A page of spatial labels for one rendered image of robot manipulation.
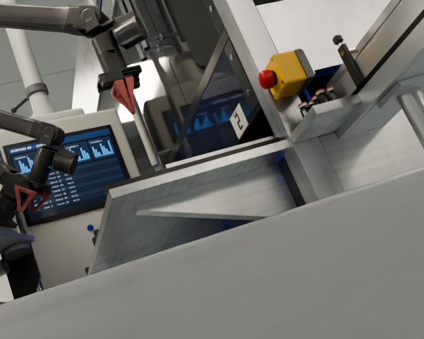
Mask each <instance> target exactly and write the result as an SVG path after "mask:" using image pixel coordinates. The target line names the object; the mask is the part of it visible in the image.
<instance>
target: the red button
mask: <svg viewBox="0 0 424 339"><path fill-rule="evenodd" d="M258 81H259V83H260V86H261V87H262V88H263V89H270V88H273V86H274V84H275V79H274V76H273V73H272V72H271V71H270V70H269V69H267V70H264V71H261V72H260V73H259V75H258Z"/></svg>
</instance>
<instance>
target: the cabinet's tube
mask: <svg viewBox="0 0 424 339"><path fill-rule="evenodd" d="M0 3H13V4H15V0H0ZM6 32H7V35H8V38H9V41H10V44H11V47H12V49H13V53H14V55H15V59H16V61H17V65H18V67H19V70H20V73H21V76H22V79H23V82H24V85H25V88H26V89H25V91H24V92H25V95H26V98H25V99H24V100H23V101H21V102H20V103H19V104H18V105H17V106H16V107H14V108H12V109H11V112H12V113H13V114H15V113H16V112H17V109H18V108H19V107H21V106H22V105H23V104H24V103H25V102H26V101H30V103H31V106H32V109H33V111H34V113H33V115H32V116H39V115H43V114H50V113H54V112H57V110H56V109H55V108H52V106H51V104H50V100H49V98H48V95H49V92H48V88H47V86H46V84H44V83H43V81H42V78H41V75H40V71H39V69H38V66H37V64H36V60H35V58H34V54H33V52H32V49H31V46H30V43H29V40H28V37H27V35H26V31H25V30H21V29H11V28H6Z"/></svg>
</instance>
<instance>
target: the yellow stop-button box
mask: <svg viewBox="0 0 424 339"><path fill-rule="evenodd" d="M267 69H269V70H270V71H271V72H272V73H273V76H274V79H275V84H274V86H273V88H270V90H271V92H272V94H273V97H274V98H275V99H276V100H278V99H281V98H285V97H288V96H293V95H295V94H300V93H303V92H304V91H305V90H306V88H307V86H309V84H310V82H311V81H312V80H313V78H314V77H315V75H314V73H313V71H312V69H311V67H310V65H309V63H308V61H307V59H306V57H305V55H304V53H303V51H302V49H301V48H299V49H295V50H294V51H293V50H291V51H288V52H282V53H279V54H274V55H273V56H272V57H271V59H270V61H269V62H268V64H267V66H266V67H265V70H267Z"/></svg>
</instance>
